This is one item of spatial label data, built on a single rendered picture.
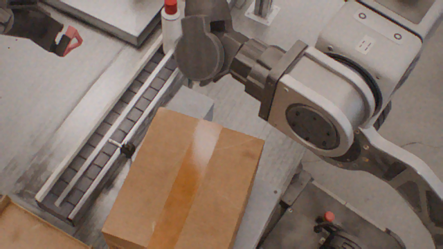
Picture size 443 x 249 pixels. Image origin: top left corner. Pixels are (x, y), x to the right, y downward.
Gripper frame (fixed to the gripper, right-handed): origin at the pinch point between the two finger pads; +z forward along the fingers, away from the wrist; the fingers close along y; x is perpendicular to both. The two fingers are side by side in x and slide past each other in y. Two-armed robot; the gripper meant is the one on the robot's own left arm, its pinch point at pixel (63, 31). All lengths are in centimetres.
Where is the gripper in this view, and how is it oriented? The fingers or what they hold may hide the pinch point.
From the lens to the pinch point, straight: 125.3
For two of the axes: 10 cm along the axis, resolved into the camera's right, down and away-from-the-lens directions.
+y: -8.1, -5.2, 2.6
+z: 3.3, -0.4, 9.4
